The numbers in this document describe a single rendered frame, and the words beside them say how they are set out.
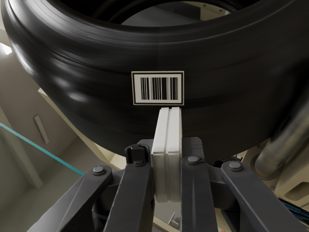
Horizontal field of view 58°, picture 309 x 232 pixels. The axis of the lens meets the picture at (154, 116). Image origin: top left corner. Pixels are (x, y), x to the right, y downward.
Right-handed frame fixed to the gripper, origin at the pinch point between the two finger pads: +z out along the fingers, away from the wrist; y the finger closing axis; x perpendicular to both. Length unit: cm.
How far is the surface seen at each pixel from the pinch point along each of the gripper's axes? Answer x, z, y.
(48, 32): 6.7, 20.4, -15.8
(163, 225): -55, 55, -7
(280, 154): -16.6, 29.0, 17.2
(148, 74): 1.5, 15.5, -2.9
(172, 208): -544, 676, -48
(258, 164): -23.4, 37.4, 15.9
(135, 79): 0.9, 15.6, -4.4
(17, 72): -95, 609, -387
